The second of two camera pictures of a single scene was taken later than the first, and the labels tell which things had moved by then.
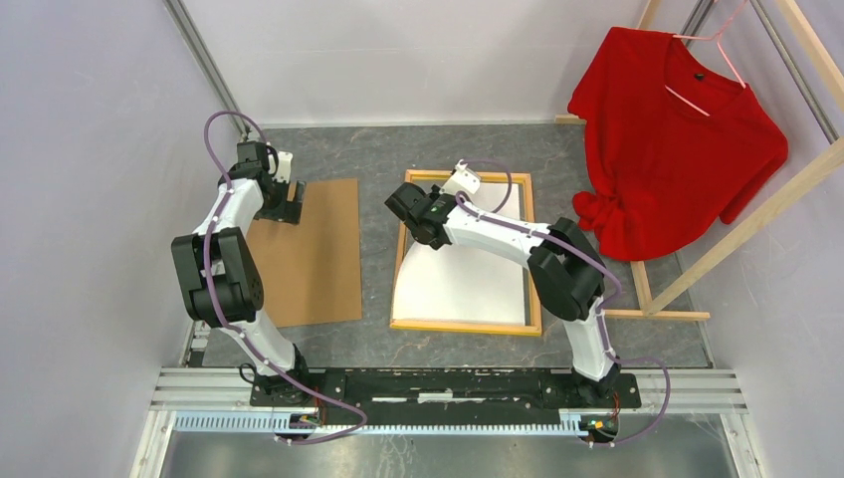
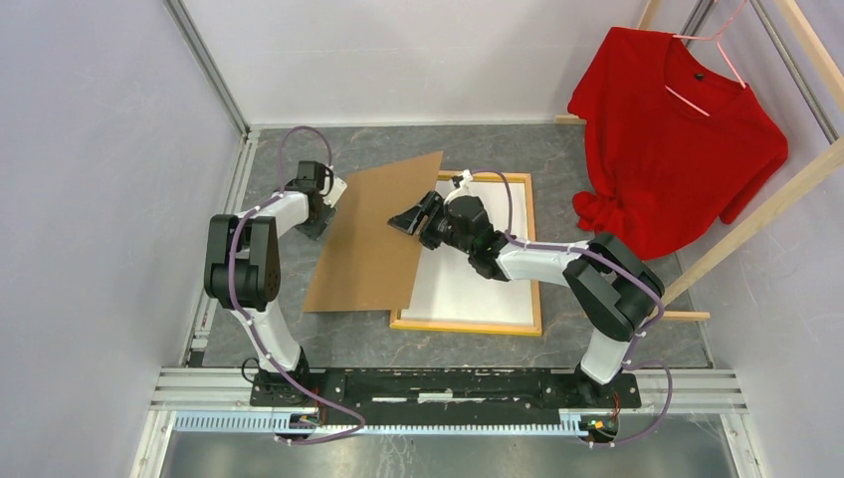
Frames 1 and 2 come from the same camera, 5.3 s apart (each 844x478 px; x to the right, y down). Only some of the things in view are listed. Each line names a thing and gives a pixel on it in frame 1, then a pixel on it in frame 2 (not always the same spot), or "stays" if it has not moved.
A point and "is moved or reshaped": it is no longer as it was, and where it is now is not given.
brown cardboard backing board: x=311 y=271 is moved or reshaped
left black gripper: x=288 y=211 → x=316 y=231
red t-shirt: x=672 y=143 stays
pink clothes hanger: x=715 y=37 stays
